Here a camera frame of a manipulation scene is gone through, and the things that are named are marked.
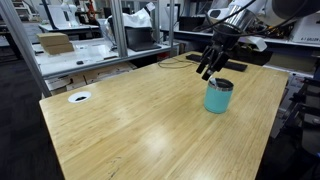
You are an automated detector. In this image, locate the white machine housing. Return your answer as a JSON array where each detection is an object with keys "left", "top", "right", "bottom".
[{"left": 289, "top": 13, "right": 320, "bottom": 45}]

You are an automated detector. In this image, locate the teal metal mug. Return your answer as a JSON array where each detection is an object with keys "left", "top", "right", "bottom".
[{"left": 203, "top": 77, "right": 235, "bottom": 115}]

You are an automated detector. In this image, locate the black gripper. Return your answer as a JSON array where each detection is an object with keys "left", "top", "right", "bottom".
[{"left": 195, "top": 26, "right": 239, "bottom": 82}]

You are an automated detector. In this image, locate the white plastic bag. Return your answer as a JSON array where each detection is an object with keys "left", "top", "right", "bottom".
[{"left": 105, "top": 7, "right": 154, "bottom": 29}]

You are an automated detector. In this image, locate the white table grommet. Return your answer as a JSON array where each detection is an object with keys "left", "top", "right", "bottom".
[{"left": 67, "top": 90, "right": 92, "bottom": 104}]

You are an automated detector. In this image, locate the black computer keyboard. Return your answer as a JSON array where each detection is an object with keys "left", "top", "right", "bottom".
[{"left": 185, "top": 53, "right": 249, "bottom": 73}]

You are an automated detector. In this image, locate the black metal cart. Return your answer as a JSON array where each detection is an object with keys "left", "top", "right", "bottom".
[{"left": 271, "top": 66, "right": 320, "bottom": 158}]

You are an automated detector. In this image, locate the black laptop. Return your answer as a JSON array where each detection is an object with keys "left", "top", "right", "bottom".
[{"left": 124, "top": 26, "right": 163, "bottom": 53}]

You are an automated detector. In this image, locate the long background bench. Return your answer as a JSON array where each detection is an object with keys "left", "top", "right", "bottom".
[{"left": 159, "top": 28, "right": 320, "bottom": 49}]

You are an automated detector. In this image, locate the thin black keyboard cable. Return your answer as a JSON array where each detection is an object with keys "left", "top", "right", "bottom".
[{"left": 157, "top": 57, "right": 201, "bottom": 70}]

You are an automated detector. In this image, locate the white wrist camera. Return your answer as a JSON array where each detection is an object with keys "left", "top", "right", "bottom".
[{"left": 207, "top": 8, "right": 232, "bottom": 22}]

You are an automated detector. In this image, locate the flattened cardboard boxes pile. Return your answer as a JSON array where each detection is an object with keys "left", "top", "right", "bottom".
[{"left": 44, "top": 61, "right": 138, "bottom": 96}]

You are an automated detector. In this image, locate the white background equipment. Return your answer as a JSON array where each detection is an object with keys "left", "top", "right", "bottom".
[{"left": 41, "top": 0, "right": 81, "bottom": 29}]

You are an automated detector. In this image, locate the brown cardboard box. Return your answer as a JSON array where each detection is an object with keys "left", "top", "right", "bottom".
[
  {"left": 36, "top": 32, "right": 70, "bottom": 47},
  {"left": 42, "top": 42, "right": 75, "bottom": 56}
]

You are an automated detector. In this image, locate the aluminium frame post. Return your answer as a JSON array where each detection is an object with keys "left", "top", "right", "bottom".
[
  {"left": 0, "top": 0, "right": 53, "bottom": 98},
  {"left": 110, "top": 0, "right": 129, "bottom": 58},
  {"left": 153, "top": 0, "right": 161, "bottom": 44},
  {"left": 168, "top": 0, "right": 176, "bottom": 48}
]

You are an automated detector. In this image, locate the white workbench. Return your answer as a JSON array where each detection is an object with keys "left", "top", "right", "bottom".
[{"left": 33, "top": 37, "right": 181, "bottom": 79}]

